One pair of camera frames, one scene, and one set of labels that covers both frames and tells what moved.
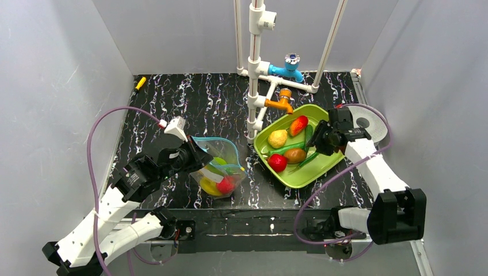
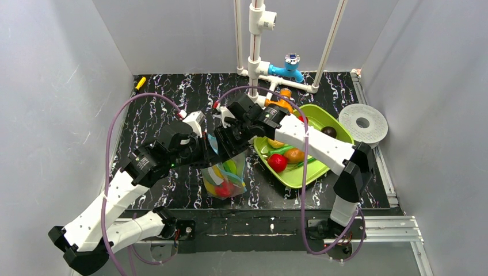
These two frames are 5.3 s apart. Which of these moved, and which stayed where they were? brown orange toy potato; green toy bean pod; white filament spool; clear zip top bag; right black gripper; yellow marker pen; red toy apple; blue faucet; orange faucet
Moved: right black gripper; clear zip top bag; green toy bean pod
Stayed: yellow marker pen; blue faucet; white filament spool; red toy apple; brown orange toy potato; orange faucet
